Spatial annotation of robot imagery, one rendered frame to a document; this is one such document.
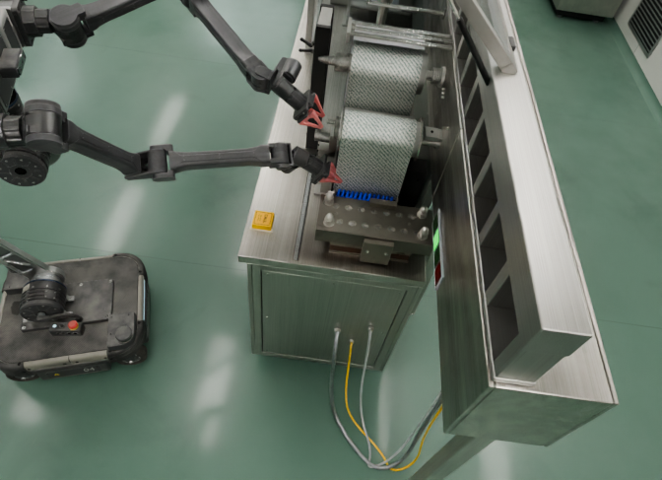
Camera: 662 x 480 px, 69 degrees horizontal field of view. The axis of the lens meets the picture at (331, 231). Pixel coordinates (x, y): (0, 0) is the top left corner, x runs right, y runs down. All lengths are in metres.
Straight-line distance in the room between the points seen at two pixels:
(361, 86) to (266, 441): 1.56
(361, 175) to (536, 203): 0.83
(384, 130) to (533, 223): 0.76
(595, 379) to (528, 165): 0.43
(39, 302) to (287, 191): 1.13
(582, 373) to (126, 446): 1.90
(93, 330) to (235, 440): 0.79
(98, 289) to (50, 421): 0.59
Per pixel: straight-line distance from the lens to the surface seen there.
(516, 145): 1.09
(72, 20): 1.71
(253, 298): 1.92
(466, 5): 1.20
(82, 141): 1.41
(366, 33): 1.77
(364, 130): 1.57
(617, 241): 3.63
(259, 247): 1.71
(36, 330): 2.50
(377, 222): 1.66
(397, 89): 1.75
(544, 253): 0.91
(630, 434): 2.93
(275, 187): 1.90
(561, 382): 1.05
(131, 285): 2.49
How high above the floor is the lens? 2.29
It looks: 51 degrees down
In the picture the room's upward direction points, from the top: 10 degrees clockwise
